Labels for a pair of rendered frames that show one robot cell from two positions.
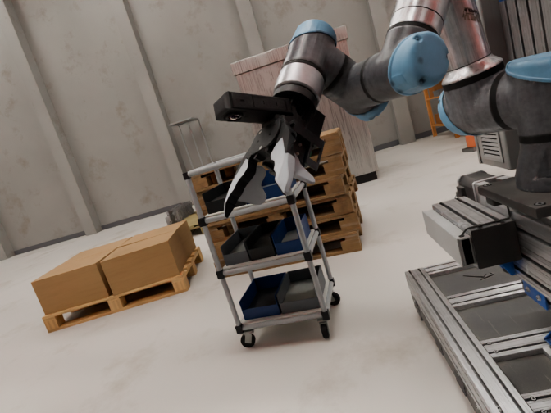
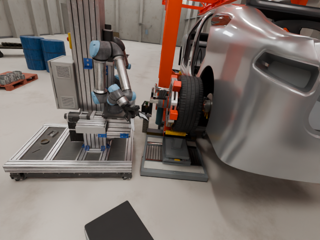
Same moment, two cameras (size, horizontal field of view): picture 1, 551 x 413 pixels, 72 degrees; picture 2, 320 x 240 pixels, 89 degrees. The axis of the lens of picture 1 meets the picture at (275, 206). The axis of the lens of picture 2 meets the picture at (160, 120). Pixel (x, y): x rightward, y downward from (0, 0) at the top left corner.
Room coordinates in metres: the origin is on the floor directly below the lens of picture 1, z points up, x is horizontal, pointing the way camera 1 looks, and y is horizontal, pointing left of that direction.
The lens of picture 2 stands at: (0.71, 1.00, 1.57)
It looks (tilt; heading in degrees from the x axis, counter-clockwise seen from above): 28 degrees down; 251
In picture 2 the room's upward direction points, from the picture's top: 8 degrees clockwise
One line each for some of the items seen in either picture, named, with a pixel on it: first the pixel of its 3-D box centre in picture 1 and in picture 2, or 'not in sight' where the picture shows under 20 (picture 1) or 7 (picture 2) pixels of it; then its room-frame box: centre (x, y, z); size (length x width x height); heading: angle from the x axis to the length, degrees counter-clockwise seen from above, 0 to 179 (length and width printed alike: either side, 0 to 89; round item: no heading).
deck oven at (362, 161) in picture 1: (307, 122); not in sight; (6.06, -0.87, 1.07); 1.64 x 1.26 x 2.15; 82
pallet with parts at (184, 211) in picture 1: (193, 215); not in sight; (6.00, 1.31, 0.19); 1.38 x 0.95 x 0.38; 172
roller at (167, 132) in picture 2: not in sight; (175, 133); (-0.04, -0.52, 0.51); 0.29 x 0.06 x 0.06; 164
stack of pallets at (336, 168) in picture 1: (283, 199); not in sight; (3.41, -0.08, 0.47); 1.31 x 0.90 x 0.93; 74
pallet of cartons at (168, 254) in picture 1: (126, 270); not in sight; (3.56, 1.55, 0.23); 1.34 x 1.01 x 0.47; 83
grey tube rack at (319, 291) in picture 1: (268, 243); not in sight; (1.99, 0.10, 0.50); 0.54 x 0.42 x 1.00; 74
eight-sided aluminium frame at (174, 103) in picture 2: not in sight; (171, 102); (0.02, -0.66, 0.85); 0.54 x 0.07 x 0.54; 74
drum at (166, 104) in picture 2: not in sight; (165, 102); (0.09, -0.68, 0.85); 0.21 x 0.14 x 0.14; 164
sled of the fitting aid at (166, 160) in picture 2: not in sight; (175, 150); (-0.15, -0.64, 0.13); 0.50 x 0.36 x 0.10; 74
